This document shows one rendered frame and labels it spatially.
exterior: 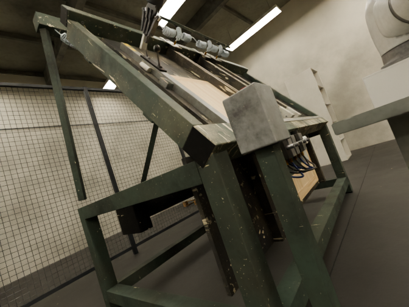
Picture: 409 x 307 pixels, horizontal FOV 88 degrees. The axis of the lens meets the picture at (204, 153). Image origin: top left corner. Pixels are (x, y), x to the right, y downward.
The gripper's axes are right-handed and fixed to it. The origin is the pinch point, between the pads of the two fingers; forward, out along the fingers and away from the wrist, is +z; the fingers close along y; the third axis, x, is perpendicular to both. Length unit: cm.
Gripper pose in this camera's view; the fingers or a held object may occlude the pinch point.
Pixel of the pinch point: (144, 42)
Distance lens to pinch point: 121.1
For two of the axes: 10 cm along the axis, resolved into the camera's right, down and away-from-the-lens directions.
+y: 6.8, 6.0, -4.2
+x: 6.2, -1.5, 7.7
